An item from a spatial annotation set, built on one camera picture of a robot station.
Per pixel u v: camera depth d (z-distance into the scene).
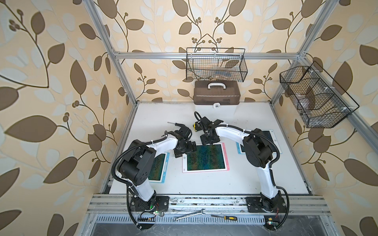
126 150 0.44
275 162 0.53
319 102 0.74
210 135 0.72
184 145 0.78
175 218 0.71
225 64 0.96
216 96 0.96
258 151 0.54
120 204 0.75
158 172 0.85
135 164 0.47
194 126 1.04
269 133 1.02
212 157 0.91
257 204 0.72
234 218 0.69
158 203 0.74
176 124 1.05
